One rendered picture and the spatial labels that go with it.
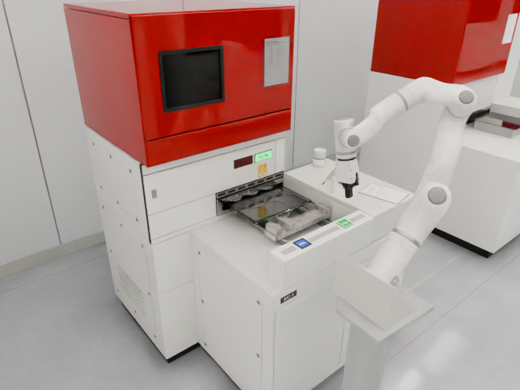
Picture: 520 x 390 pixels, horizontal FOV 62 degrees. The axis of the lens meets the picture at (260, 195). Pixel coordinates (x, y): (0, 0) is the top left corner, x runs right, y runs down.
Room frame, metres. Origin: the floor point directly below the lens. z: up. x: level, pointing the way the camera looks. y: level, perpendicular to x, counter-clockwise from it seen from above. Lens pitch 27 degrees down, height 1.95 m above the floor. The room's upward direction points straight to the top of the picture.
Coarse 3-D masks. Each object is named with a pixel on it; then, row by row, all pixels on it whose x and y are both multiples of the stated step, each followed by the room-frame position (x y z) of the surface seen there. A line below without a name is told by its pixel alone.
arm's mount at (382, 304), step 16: (336, 272) 1.36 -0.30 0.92; (352, 272) 1.30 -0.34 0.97; (368, 272) 1.24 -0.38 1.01; (336, 288) 1.35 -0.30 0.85; (352, 288) 1.29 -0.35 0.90; (368, 288) 1.23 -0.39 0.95; (384, 288) 1.18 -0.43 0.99; (352, 304) 1.28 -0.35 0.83; (368, 304) 1.22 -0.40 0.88; (384, 304) 1.17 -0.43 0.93; (400, 304) 1.19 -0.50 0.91; (384, 320) 1.16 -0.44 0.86; (400, 320) 1.21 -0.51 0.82
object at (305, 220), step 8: (296, 216) 1.87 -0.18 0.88; (304, 216) 1.87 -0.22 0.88; (312, 216) 1.87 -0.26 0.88; (320, 216) 1.87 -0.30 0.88; (328, 216) 1.90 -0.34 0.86; (280, 224) 1.78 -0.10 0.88; (296, 224) 1.79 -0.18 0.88; (304, 224) 1.79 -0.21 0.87; (312, 224) 1.83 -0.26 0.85; (288, 232) 1.73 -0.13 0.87
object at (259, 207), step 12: (264, 192) 2.09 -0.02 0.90; (276, 192) 2.09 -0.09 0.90; (288, 192) 2.09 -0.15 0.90; (228, 204) 1.95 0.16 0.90; (240, 204) 1.95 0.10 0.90; (252, 204) 1.95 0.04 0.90; (264, 204) 1.95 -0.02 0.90; (276, 204) 1.95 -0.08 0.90; (288, 204) 1.95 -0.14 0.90; (252, 216) 1.83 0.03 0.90; (264, 216) 1.83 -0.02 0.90
